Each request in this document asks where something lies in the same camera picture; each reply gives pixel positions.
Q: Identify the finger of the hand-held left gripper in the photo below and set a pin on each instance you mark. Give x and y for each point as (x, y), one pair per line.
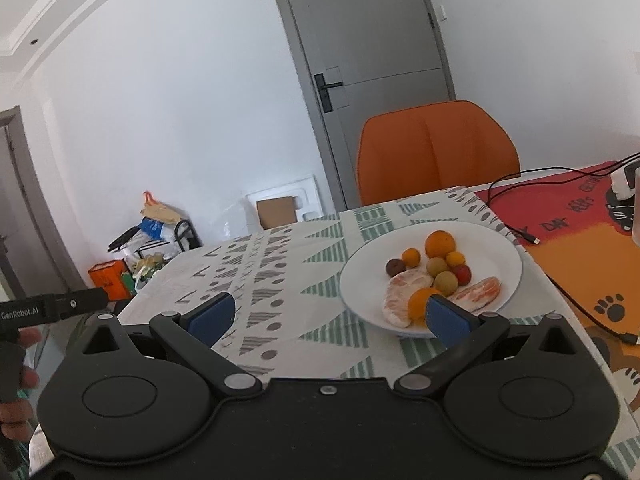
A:
(80, 304)

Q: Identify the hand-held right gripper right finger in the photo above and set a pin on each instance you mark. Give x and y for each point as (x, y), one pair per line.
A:
(447, 320)

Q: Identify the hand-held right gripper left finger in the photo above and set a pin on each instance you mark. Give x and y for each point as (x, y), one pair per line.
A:
(210, 312)

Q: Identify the yellow-green round fruit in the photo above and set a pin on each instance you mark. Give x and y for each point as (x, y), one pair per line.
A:
(445, 283)
(436, 265)

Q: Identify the pink pomelo segment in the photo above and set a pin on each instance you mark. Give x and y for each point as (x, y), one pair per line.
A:
(477, 292)

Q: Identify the small red fruit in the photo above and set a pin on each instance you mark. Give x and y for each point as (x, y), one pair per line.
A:
(462, 275)

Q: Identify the pale pomelo segment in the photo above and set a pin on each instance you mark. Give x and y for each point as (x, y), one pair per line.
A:
(400, 295)

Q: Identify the small orange kumquat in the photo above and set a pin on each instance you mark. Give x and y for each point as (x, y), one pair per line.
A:
(411, 257)
(455, 259)

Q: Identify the small brown fruit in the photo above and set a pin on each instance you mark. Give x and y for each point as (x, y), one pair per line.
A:
(395, 267)

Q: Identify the large orange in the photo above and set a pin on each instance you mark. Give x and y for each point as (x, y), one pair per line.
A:
(440, 243)

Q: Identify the person's left hand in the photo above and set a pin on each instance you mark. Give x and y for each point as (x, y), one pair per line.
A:
(15, 417)

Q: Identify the orange box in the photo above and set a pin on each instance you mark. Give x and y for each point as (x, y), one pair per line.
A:
(107, 277)

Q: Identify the patterned white green tablecloth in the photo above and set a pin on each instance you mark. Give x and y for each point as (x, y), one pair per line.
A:
(280, 280)

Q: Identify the black folding cart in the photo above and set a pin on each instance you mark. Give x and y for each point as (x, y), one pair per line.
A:
(186, 235)

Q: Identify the blue plastic bag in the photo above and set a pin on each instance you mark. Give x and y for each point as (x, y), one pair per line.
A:
(152, 227)

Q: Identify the brown cardboard box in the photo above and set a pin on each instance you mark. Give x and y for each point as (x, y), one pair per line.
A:
(276, 212)

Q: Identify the red orange printed mat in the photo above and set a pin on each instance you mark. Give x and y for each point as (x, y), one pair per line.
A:
(575, 240)

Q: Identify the orange chair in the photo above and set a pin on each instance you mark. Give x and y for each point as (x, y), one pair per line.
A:
(435, 150)

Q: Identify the white charger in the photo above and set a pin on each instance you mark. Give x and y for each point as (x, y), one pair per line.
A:
(622, 182)

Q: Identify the grey door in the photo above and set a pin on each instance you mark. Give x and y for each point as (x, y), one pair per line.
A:
(360, 35)

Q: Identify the grey doorway frame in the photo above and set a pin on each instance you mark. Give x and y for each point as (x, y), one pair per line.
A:
(30, 200)

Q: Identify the small white wall plate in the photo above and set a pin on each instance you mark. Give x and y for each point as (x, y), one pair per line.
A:
(439, 12)

